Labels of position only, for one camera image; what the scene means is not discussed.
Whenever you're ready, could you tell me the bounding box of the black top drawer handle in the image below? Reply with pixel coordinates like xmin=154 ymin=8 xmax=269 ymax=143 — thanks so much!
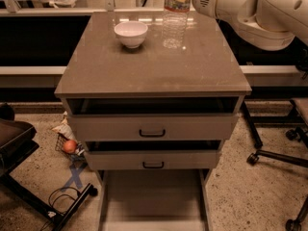
xmin=139 ymin=129 xmax=166 ymax=138

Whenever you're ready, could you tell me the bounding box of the black chair left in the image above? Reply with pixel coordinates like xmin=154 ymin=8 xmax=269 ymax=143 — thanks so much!
xmin=0 ymin=103 xmax=99 ymax=231

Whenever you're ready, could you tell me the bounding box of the black middle drawer handle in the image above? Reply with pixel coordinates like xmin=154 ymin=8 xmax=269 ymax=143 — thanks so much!
xmin=142 ymin=162 xmax=165 ymax=169

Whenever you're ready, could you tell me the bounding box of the white ceramic bowl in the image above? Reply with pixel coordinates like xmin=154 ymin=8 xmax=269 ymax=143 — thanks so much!
xmin=114 ymin=21 xmax=148 ymax=49

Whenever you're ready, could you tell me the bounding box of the black cable on floor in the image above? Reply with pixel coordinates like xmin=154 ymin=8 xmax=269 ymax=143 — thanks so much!
xmin=39 ymin=186 xmax=83 ymax=231

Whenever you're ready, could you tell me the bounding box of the red apple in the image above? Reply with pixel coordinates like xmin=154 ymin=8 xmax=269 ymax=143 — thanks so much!
xmin=63 ymin=140 xmax=77 ymax=154

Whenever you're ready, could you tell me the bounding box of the middle grey drawer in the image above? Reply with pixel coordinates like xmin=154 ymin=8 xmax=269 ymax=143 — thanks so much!
xmin=85 ymin=141 xmax=222 ymax=170

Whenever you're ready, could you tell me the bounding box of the grey drawer cabinet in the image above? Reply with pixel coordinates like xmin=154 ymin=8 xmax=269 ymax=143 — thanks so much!
xmin=53 ymin=11 xmax=252 ymax=181

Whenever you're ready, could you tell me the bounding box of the top grey drawer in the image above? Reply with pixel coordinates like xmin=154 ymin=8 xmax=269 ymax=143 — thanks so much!
xmin=64 ymin=96 xmax=241 ymax=141

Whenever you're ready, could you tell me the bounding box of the crumpled snack bag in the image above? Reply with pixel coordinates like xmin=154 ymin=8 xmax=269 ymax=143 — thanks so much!
xmin=52 ymin=112 xmax=76 ymax=141

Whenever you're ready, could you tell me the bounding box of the clear plastic water bottle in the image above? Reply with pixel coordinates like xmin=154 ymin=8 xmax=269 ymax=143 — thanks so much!
xmin=162 ymin=0 xmax=191 ymax=49

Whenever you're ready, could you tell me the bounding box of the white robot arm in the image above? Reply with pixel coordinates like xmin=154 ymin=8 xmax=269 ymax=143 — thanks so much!
xmin=176 ymin=0 xmax=308 ymax=51

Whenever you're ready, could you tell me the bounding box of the grey drawer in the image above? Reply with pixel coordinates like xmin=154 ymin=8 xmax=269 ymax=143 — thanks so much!
xmin=64 ymin=96 xmax=241 ymax=141
xmin=98 ymin=169 xmax=212 ymax=231
xmin=85 ymin=141 xmax=222 ymax=170

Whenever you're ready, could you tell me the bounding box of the black drawer handle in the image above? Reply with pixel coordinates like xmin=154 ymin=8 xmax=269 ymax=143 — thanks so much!
xmin=139 ymin=129 xmax=166 ymax=138
xmin=142 ymin=162 xmax=165 ymax=169

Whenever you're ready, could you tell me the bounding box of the bottom grey drawer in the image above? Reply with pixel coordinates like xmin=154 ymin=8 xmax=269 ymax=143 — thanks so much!
xmin=98 ymin=169 xmax=212 ymax=231

